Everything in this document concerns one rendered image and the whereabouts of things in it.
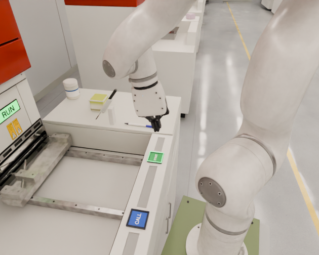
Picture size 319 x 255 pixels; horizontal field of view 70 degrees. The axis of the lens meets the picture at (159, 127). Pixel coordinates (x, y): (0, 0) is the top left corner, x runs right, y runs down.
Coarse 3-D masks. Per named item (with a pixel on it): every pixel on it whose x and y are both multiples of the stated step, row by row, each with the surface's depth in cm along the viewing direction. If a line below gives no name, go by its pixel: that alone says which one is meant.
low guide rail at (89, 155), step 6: (72, 150) 106; (78, 150) 106; (72, 156) 107; (78, 156) 106; (84, 156) 105; (90, 156) 105; (96, 156) 104; (102, 156) 103; (108, 156) 103; (114, 156) 103; (120, 156) 103; (126, 156) 103; (114, 162) 104; (120, 162) 103; (126, 162) 103; (132, 162) 102; (138, 162) 101
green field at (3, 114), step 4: (12, 104) 89; (16, 104) 91; (4, 108) 85; (8, 108) 87; (12, 108) 89; (16, 108) 91; (0, 112) 84; (4, 112) 85; (8, 112) 87; (12, 112) 89; (0, 116) 84; (4, 116) 86; (8, 116) 87; (0, 120) 84
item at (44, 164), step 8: (56, 144) 105; (64, 144) 105; (48, 152) 101; (56, 152) 101; (64, 152) 104; (40, 160) 97; (48, 160) 97; (56, 160) 98; (32, 168) 93; (40, 168) 93; (48, 168) 93; (16, 184) 86; (24, 184) 86; (32, 184) 86; (40, 184) 89; (32, 192) 85; (8, 200) 80; (16, 200) 80; (24, 200) 82
